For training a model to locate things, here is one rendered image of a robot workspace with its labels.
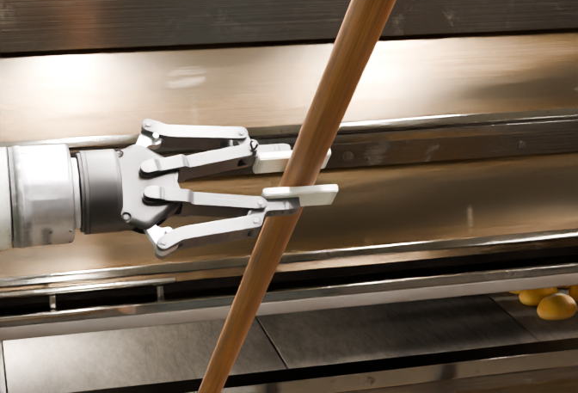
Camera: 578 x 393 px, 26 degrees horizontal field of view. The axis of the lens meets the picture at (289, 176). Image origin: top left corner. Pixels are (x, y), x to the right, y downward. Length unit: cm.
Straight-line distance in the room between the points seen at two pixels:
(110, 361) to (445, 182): 81
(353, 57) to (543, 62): 168
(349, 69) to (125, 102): 142
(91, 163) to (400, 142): 147
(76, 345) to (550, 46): 121
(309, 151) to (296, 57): 136
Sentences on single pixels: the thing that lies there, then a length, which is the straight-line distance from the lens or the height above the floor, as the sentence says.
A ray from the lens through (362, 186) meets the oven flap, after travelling 254.
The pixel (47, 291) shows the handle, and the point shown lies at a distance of 236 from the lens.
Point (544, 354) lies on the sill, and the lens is 281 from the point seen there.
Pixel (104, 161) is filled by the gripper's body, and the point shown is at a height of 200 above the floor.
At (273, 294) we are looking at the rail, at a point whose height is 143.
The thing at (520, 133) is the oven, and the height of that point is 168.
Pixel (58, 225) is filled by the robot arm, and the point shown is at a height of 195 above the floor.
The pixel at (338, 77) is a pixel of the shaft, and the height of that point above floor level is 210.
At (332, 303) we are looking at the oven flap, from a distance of 242.
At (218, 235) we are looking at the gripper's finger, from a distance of 112.
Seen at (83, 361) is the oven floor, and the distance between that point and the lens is 275.
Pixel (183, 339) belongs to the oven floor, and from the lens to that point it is 283.
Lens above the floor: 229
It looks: 16 degrees down
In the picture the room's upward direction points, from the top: straight up
